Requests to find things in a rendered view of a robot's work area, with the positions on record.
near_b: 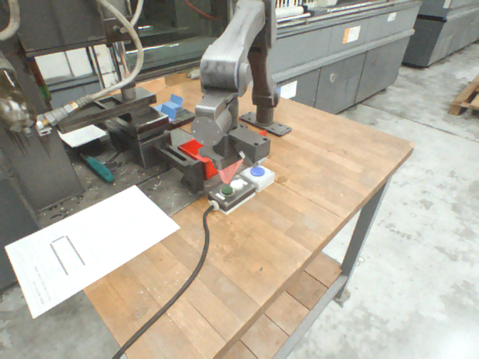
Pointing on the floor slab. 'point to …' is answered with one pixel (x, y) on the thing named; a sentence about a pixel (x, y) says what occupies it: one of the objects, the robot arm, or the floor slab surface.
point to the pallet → (466, 97)
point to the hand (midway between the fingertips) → (225, 179)
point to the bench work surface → (255, 245)
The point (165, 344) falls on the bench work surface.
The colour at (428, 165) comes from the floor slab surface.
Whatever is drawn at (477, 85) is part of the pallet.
